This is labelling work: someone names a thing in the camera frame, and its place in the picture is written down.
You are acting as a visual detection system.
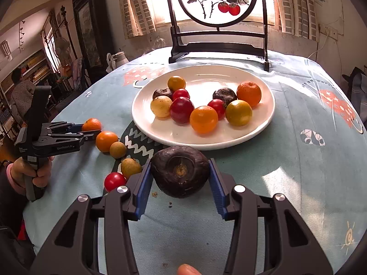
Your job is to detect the small orange tangerine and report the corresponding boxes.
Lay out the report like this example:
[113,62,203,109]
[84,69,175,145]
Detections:
[167,76,186,91]
[95,131,119,152]
[82,118,102,132]
[189,106,219,134]

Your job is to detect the tall black-framed painting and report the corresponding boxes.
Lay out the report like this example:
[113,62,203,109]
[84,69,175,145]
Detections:
[72,0,115,75]

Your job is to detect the dark water chestnut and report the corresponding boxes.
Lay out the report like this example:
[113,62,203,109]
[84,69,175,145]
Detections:
[150,146,211,199]
[212,88,238,106]
[153,88,174,101]

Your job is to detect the white power cable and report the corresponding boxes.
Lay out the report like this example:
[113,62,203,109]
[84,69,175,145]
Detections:
[308,33,329,61]

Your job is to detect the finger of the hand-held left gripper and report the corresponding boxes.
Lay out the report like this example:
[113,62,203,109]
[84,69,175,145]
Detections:
[42,121,84,135]
[47,130,103,145]

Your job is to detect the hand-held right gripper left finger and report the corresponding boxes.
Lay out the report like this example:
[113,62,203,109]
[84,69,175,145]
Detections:
[29,160,153,275]

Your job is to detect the person's right hand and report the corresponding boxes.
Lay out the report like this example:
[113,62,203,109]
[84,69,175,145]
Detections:
[177,264,203,275]

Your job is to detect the person's left forearm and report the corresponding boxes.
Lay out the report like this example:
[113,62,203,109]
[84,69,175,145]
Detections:
[0,160,28,207]

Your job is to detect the brown longan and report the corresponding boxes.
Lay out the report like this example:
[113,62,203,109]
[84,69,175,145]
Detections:
[109,141,127,160]
[121,158,142,179]

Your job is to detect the standing fan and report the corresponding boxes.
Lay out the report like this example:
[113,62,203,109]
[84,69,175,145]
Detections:
[53,37,70,72]

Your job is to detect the white round plate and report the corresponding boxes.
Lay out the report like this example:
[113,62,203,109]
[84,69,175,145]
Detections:
[131,64,276,151]

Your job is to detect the dark wooden coat stand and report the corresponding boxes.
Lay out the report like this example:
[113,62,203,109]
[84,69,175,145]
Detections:
[60,5,78,61]

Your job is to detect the yellow plum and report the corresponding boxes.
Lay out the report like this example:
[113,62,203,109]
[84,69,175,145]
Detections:
[150,96,173,118]

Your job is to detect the white wall outlet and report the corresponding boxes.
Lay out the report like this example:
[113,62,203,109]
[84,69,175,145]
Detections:
[319,24,339,37]

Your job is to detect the green-orange tangerine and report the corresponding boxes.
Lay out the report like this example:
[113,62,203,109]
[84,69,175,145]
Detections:
[225,99,253,127]

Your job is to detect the dimpled orange mandarin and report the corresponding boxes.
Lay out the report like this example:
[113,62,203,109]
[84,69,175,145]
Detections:
[237,81,262,107]

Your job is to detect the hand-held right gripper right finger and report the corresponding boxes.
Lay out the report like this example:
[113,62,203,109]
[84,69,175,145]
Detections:
[208,158,334,275]

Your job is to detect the bright window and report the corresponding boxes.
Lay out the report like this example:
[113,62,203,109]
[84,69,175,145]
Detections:
[143,0,276,25]

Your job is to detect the person's left hand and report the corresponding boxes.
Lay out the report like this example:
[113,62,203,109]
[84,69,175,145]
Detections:
[10,156,55,190]

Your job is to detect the red cherry tomato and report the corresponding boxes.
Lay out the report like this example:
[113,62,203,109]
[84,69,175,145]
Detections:
[207,99,227,120]
[104,172,127,193]
[172,88,190,101]

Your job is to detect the checked curtain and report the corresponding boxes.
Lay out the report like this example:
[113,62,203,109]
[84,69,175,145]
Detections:
[271,0,319,41]
[117,0,157,38]

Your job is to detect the pile of clothes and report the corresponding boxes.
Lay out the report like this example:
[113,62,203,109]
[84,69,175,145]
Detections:
[341,66,367,106]

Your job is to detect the dark red plum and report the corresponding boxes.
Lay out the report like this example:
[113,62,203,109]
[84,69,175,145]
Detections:
[170,97,195,124]

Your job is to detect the white pitcher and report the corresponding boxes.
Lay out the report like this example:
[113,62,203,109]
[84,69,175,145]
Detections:
[110,52,129,71]

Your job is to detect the bookshelf with books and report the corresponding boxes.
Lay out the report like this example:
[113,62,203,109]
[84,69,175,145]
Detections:
[0,49,52,138]

